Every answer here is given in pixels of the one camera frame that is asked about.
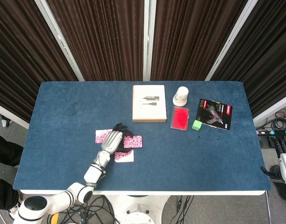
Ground silver table leg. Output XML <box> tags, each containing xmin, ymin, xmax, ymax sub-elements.
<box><xmin>265</xmin><ymin>191</ymin><xmax>274</xmax><ymax>224</ymax></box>

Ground cardboard box with white label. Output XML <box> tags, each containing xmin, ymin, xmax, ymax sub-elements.
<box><xmin>132</xmin><ymin>84</ymin><xmax>167</xmax><ymax>123</ymax></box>

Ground white partition frame post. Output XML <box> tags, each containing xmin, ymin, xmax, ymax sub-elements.
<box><xmin>34</xmin><ymin>0</ymin><xmax>85</xmax><ymax>82</ymax></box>
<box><xmin>143</xmin><ymin>0</ymin><xmax>157</xmax><ymax>82</ymax></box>
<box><xmin>205</xmin><ymin>0</ymin><xmax>257</xmax><ymax>81</ymax></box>

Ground black glue gun package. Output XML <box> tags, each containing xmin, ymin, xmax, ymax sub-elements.
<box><xmin>196</xmin><ymin>98</ymin><xmax>234</xmax><ymax>131</ymax></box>

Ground blue velvet table cloth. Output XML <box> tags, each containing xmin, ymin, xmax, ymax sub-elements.
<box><xmin>13</xmin><ymin>80</ymin><xmax>272</xmax><ymax>192</ymax></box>

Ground white sneaker shoe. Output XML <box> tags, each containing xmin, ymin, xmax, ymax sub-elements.
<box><xmin>8</xmin><ymin>202</ymin><xmax>21</xmax><ymax>220</ymax></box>

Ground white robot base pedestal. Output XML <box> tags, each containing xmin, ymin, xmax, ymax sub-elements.
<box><xmin>105</xmin><ymin>195</ymin><xmax>172</xmax><ymax>224</ymax></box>

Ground white table frame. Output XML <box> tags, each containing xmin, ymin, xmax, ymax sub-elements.
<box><xmin>19</xmin><ymin>189</ymin><xmax>267</xmax><ymax>196</ymax></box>

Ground white partition base rail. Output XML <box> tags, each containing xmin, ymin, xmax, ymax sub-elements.
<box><xmin>252</xmin><ymin>93</ymin><xmax>286</xmax><ymax>126</ymax></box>
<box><xmin>0</xmin><ymin>101</ymin><xmax>31</xmax><ymax>129</ymax></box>

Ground black tangled cable bundle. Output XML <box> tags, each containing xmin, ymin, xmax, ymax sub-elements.
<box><xmin>272</xmin><ymin>109</ymin><xmax>286</xmax><ymax>130</ymax></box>
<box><xmin>46</xmin><ymin>195</ymin><xmax>117</xmax><ymax>224</ymax></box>

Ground red ink pad clear case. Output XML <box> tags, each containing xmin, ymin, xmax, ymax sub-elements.
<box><xmin>170</xmin><ymin>105</ymin><xmax>190</xmax><ymax>131</ymax></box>

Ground brown pleated curtain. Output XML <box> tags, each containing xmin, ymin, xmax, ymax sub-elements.
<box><xmin>150</xmin><ymin>0</ymin><xmax>249</xmax><ymax>81</ymax></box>
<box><xmin>0</xmin><ymin>0</ymin><xmax>78</xmax><ymax>123</ymax></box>
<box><xmin>46</xmin><ymin>0</ymin><xmax>148</xmax><ymax>82</ymax></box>
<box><xmin>210</xmin><ymin>0</ymin><xmax>286</xmax><ymax>119</ymax></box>

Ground floral white paper cup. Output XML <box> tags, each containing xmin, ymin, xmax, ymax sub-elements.
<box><xmin>174</xmin><ymin>86</ymin><xmax>189</xmax><ymax>104</ymax></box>
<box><xmin>172</xmin><ymin>96</ymin><xmax>189</xmax><ymax>106</ymax></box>

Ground grey foot pedal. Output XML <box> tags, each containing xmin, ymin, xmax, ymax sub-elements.
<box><xmin>259</xmin><ymin>136</ymin><xmax>279</xmax><ymax>148</ymax></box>

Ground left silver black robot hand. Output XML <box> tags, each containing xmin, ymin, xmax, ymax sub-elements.
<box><xmin>100</xmin><ymin>123</ymin><xmax>135</xmax><ymax>156</ymax></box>

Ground person leg black trousers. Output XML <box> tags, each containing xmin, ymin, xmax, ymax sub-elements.
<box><xmin>0</xmin><ymin>174</ymin><xmax>20</xmax><ymax>210</ymax></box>
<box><xmin>0</xmin><ymin>132</ymin><xmax>24</xmax><ymax>167</ymax></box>

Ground power strip with coloured buttons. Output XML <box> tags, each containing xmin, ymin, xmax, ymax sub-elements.
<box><xmin>256</xmin><ymin>129</ymin><xmax>286</xmax><ymax>136</ymax></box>

